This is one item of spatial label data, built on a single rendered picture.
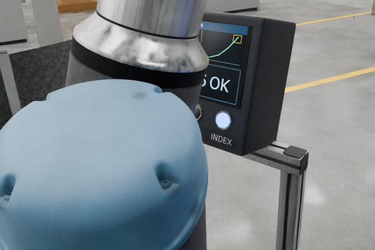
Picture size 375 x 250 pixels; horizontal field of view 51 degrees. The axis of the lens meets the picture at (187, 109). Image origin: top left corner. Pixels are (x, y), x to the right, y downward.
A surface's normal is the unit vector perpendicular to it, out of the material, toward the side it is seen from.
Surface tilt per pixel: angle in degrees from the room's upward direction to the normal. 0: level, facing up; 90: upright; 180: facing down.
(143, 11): 88
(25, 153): 7
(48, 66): 90
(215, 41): 75
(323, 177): 0
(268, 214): 1
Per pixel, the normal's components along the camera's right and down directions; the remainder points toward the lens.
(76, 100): -0.04, -0.85
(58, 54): 0.74, 0.25
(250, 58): -0.61, 0.11
